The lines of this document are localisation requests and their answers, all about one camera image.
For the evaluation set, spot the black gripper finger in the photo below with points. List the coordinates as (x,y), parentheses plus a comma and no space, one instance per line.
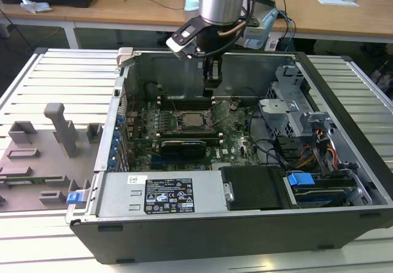
(213,81)

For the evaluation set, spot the silver square CPU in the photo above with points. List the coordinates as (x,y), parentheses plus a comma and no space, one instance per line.
(192,119)

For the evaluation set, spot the black RAM slot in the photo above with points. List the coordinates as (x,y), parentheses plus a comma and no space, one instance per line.
(190,138)
(187,134)
(184,100)
(184,105)

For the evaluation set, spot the black CPU socket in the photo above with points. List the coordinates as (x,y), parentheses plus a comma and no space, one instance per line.
(178,122)

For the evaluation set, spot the black drive bay cover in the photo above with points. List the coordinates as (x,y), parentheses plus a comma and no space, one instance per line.
(255,187)

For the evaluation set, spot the black coin battery holder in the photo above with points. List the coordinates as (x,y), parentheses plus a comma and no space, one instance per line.
(235,105)

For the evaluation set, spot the small white box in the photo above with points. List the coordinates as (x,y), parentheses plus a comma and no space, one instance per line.
(271,44)

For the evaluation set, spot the pale blue teach pendant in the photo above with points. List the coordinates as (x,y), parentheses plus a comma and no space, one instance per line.
(270,18)

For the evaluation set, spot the silver drive cage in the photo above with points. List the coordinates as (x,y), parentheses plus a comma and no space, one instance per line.
(276,107)

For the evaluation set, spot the green motherboard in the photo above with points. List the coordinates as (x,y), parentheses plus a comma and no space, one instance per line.
(233,150)

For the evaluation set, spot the black graphics card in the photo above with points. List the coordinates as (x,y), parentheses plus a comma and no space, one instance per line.
(184,150)

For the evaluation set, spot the wooden desk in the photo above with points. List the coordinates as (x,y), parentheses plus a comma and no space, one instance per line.
(122,9)

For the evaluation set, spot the blue card retention clip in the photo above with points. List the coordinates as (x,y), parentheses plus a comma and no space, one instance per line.
(116,137)
(111,163)
(119,120)
(114,152)

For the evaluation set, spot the white paper sheet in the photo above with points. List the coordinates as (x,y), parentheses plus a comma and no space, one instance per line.
(337,2)

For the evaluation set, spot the blue disk carrier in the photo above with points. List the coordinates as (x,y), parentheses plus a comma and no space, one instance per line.
(301,179)

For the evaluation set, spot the silver power supply unit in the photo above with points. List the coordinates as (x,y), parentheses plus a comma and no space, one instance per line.
(122,193)

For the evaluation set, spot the black open PC case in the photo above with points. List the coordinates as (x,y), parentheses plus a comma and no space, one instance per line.
(184,239)

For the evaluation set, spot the blue case latch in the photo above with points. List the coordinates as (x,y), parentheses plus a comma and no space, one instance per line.
(74,198)

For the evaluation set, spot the crumpled white paper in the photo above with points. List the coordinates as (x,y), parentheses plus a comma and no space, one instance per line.
(35,4)

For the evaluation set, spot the grey parts rack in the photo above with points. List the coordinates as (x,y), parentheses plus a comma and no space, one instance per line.
(37,159)

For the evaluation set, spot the green RAM stick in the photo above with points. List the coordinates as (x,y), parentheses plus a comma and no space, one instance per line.
(37,180)

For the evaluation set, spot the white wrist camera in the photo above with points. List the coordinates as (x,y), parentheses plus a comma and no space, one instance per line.
(181,41)

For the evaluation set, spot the silver disk bay frame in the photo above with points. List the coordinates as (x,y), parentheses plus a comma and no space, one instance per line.
(359,190)

